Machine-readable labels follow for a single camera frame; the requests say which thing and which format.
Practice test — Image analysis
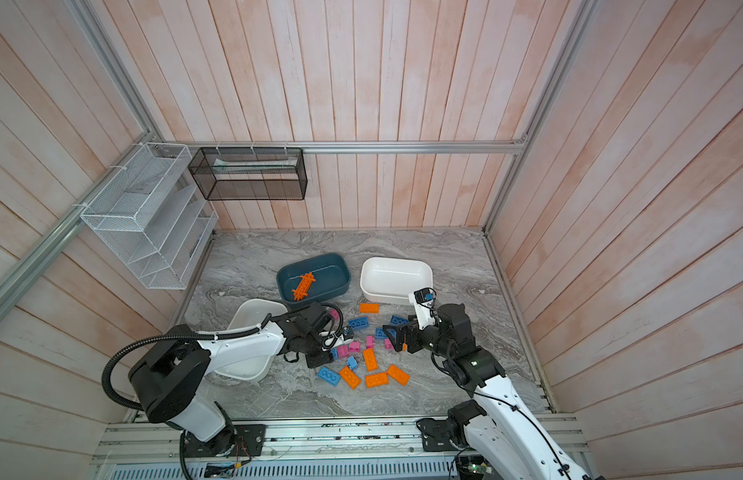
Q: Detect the orange lego brick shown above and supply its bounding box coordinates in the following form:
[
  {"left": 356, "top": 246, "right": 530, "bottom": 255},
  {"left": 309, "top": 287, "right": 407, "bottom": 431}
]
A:
[
  {"left": 387, "top": 365, "right": 411, "bottom": 386},
  {"left": 340, "top": 366, "right": 362, "bottom": 390},
  {"left": 360, "top": 303, "right": 379, "bottom": 314},
  {"left": 363, "top": 348, "right": 379, "bottom": 372},
  {"left": 365, "top": 372, "right": 389, "bottom": 388}
]

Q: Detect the orange lego brick centre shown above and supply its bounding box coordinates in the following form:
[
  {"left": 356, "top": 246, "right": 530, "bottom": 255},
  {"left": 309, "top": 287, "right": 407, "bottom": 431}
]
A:
[{"left": 363, "top": 348, "right": 379, "bottom": 372}]

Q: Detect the orange lego brick bottom left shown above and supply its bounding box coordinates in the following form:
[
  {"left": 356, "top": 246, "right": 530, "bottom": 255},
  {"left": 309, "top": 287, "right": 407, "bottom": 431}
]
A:
[{"left": 340, "top": 366, "right": 362, "bottom": 390}]

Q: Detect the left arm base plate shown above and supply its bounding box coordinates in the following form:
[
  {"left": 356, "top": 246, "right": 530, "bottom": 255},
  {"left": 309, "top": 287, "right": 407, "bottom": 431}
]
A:
[{"left": 182, "top": 424, "right": 267, "bottom": 459}]

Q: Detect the teal plastic bin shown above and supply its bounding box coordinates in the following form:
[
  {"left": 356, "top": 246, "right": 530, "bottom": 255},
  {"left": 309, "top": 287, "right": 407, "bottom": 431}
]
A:
[{"left": 276, "top": 253, "right": 352, "bottom": 310}]

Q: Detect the orange lego brick top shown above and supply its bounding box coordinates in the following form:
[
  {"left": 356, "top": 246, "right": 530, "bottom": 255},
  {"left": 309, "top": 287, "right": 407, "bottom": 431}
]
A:
[{"left": 360, "top": 303, "right": 379, "bottom": 314}]

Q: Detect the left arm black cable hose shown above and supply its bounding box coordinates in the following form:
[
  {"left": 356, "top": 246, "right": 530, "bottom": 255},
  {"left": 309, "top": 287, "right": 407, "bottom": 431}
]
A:
[{"left": 100, "top": 302, "right": 346, "bottom": 480}]

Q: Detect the white bin back right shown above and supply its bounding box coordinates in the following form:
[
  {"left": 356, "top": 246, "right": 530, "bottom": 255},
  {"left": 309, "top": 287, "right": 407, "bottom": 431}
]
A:
[{"left": 360, "top": 257, "right": 433, "bottom": 305}]

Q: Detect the orange lego brick bottom right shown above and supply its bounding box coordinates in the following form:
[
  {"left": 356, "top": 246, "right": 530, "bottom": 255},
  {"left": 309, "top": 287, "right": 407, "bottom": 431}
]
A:
[{"left": 387, "top": 365, "right": 411, "bottom": 386}]

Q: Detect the black mesh basket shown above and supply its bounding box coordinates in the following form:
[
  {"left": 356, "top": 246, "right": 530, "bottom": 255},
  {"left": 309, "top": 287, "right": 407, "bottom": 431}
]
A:
[{"left": 189, "top": 146, "right": 309, "bottom": 201}]

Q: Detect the aluminium front rail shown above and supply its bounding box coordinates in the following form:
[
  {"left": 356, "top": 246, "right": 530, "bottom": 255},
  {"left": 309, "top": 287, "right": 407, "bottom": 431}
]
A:
[{"left": 92, "top": 413, "right": 591, "bottom": 466}]

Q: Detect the white bin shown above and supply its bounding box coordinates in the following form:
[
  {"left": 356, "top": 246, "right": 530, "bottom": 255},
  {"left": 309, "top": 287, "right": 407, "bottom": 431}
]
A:
[
  {"left": 360, "top": 257, "right": 433, "bottom": 305},
  {"left": 210, "top": 299, "right": 288, "bottom": 382}
]

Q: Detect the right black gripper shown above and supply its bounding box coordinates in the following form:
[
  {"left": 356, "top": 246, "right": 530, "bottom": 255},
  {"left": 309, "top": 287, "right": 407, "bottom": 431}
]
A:
[{"left": 384, "top": 312, "right": 453, "bottom": 360}]

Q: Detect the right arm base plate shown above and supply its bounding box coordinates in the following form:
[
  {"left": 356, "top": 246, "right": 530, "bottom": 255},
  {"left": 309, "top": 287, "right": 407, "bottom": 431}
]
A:
[{"left": 415, "top": 418, "right": 467, "bottom": 452}]

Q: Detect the white bin left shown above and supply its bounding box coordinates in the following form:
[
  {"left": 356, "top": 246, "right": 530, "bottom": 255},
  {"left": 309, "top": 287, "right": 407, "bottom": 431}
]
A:
[{"left": 210, "top": 299, "right": 288, "bottom": 382}]

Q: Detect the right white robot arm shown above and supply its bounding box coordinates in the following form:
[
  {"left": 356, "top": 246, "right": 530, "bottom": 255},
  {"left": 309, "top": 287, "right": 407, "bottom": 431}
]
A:
[{"left": 383, "top": 304, "right": 591, "bottom": 479}]

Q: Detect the orange lego brick bottom middle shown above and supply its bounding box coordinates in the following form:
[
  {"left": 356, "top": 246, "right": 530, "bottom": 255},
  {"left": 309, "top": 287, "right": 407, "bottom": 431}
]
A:
[{"left": 365, "top": 372, "right": 389, "bottom": 388}]

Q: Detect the white wire mesh shelf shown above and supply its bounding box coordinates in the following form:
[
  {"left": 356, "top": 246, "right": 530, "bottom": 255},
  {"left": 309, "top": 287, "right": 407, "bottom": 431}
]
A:
[{"left": 81, "top": 143, "right": 219, "bottom": 290}]

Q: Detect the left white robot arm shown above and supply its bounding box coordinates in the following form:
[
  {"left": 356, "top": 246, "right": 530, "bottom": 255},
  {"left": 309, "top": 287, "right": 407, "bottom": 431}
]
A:
[{"left": 128, "top": 302, "right": 344, "bottom": 442}]

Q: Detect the blue lego brick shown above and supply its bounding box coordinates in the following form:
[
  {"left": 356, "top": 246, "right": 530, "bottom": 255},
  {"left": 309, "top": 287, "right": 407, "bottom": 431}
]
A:
[
  {"left": 318, "top": 366, "right": 342, "bottom": 386},
  {"left": 389, "top": 315, "right": 409, "bottom": 326},
  {"left": 375, "top": 328, "right": 395, "bottom": 340},
  {"left": 348, "top": 317, "right": 370, "bottom": 331}
]

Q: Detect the long orange lego stack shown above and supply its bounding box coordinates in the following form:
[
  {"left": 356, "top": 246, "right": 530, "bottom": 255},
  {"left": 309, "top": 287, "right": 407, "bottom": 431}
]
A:
[{"left": 292, "top": 272, "right": 316, "bottom": 301}]

